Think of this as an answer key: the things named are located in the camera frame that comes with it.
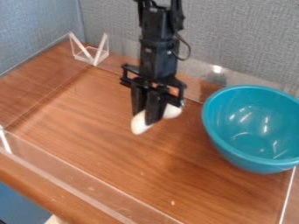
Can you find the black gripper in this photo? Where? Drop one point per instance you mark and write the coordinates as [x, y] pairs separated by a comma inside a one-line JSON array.
[[153, 75]]

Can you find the white toy mushroom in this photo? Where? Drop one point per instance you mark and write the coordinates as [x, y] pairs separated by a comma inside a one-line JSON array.
[[137, 124]]

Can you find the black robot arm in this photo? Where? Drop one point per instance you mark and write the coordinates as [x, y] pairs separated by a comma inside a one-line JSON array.
[[160, 21]]

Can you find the blue plastic bowl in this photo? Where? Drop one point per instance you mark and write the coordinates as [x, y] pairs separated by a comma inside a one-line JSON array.
[[252, 125]]

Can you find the clear acrylic barrier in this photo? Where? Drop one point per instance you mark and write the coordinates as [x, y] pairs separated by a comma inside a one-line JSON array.
[[72, 158]]

